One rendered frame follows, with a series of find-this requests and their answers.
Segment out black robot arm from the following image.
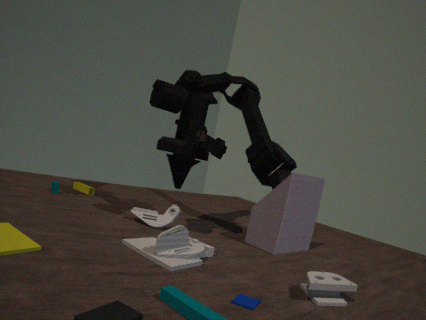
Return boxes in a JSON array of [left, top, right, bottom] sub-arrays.
[[150, 70, 296, 189]]

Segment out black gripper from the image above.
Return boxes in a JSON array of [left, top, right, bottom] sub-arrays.
[[157, 116, 209, 189]]

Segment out teal rectangular bar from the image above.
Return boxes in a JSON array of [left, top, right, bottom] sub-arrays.
[[159, 285, 227, 320]]

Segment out blue flat rectangular block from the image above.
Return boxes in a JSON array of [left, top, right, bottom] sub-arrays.
[[231, 294, 261, 311]]

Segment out yellow rectangular bar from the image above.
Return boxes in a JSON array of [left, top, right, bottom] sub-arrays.
[[73, 182, 95, 195]]

